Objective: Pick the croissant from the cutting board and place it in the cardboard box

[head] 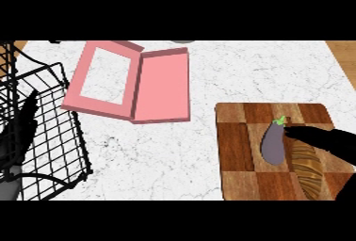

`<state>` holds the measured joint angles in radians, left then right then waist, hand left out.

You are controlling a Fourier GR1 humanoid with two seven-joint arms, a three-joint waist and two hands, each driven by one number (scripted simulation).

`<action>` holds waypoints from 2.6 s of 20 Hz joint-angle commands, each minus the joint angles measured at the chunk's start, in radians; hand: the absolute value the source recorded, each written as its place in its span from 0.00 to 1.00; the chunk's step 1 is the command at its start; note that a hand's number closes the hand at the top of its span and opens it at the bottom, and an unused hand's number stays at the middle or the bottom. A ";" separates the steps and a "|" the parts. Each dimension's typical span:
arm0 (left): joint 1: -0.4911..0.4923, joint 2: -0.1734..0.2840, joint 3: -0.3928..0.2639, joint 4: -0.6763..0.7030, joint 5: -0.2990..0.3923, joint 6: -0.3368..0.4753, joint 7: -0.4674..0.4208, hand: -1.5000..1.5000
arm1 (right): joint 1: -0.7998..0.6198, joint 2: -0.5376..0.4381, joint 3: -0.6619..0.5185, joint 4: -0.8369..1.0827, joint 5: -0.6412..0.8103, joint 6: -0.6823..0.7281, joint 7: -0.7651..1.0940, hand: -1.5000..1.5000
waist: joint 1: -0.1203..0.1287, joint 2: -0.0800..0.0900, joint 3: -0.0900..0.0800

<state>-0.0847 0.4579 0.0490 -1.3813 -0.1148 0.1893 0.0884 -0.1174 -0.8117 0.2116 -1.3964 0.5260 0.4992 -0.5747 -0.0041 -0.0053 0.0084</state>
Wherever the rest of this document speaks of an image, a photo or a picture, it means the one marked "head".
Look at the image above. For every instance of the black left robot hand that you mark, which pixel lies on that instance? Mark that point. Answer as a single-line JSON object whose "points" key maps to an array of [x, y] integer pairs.
{"points": [[18, 138]]}

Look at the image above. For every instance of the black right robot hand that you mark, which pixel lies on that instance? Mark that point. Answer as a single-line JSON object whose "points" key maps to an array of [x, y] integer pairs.
{"points": [[324, 139]]}

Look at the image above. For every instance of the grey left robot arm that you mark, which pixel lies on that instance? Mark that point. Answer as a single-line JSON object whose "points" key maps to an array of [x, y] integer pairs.
{"points": [[8, 187]]}

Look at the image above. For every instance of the brown striped croissant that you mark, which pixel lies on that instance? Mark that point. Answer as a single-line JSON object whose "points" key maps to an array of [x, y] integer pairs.
{"points": [[309, 169]]}

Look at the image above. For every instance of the wooden checkered cutting board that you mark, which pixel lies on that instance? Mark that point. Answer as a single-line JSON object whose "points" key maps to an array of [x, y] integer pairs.
{"points": [[241, 150]]}

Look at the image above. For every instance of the pink cardboard box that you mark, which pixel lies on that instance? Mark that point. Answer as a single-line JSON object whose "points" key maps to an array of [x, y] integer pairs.
{"points": [[161, 91]]}

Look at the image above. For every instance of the purple eggplant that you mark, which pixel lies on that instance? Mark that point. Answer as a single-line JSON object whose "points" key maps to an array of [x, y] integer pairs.
{"points": [[274, 144]]}

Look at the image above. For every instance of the grey round object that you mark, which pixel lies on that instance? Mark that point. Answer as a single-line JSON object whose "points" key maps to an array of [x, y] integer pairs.
{"points": [[184, 41]]}

